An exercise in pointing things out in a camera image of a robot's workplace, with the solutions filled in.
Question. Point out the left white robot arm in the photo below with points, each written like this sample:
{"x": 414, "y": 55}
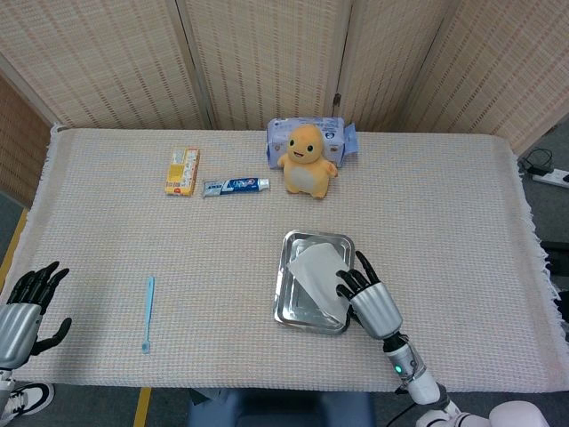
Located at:
{"x": 5, "y": 389}

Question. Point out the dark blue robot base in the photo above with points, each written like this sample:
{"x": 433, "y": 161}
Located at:
{"x": 284, "y": 409}

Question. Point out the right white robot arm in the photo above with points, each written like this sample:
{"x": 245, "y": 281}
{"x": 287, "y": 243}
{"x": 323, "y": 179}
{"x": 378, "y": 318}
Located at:
{"x": 427, "y": 387}

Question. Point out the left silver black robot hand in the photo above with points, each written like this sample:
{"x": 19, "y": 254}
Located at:
{"x": 15, "y": 329}

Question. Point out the white wipe sheet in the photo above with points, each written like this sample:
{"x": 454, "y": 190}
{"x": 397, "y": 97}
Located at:
{"x": 318, "y": 271}

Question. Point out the orange plush dinosaur toy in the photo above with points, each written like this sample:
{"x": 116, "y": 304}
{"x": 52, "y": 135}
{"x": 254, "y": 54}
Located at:
{"x": 306, "y": 164}

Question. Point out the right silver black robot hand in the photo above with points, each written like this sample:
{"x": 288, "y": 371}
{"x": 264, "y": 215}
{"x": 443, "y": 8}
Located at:
{"x": 375, "y": 311}

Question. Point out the black floor object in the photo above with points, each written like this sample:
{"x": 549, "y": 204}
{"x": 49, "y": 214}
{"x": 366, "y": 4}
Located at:
{"x": 555, "y": 255}

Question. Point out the white power strip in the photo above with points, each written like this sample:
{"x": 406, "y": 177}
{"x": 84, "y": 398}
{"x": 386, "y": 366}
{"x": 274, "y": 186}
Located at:
{"x": 551, "y": 178}

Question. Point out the lavender wet wipes pack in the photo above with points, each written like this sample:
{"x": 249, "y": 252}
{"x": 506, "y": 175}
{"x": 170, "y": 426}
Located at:
{"x": 338, "y": 138}

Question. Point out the white black sneaker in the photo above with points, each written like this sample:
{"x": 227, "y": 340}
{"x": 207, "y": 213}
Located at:
{"x": 31, "y": 398}

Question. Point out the stainless steel tray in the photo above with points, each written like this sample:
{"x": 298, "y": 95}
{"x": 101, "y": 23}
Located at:
{"x": 293, "y": 307}

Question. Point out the beige woven folding screen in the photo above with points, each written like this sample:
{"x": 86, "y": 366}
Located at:
{"x": 111, "y": 58}

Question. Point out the beige woven tablecloth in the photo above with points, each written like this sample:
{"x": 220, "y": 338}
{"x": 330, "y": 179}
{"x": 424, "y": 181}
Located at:
{"x": 178, "y": 249}

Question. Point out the light blue toothbrush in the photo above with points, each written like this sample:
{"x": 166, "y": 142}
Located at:
{"x": 148, "y": 313}

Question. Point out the yellow cardboard box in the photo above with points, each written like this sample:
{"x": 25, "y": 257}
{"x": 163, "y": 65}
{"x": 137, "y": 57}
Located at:
{"x": 182, "y": 172}

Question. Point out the blue white toothpaste tube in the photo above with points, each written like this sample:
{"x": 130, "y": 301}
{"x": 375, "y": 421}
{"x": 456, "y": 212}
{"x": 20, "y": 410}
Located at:
{"x": 238, "y": 185}

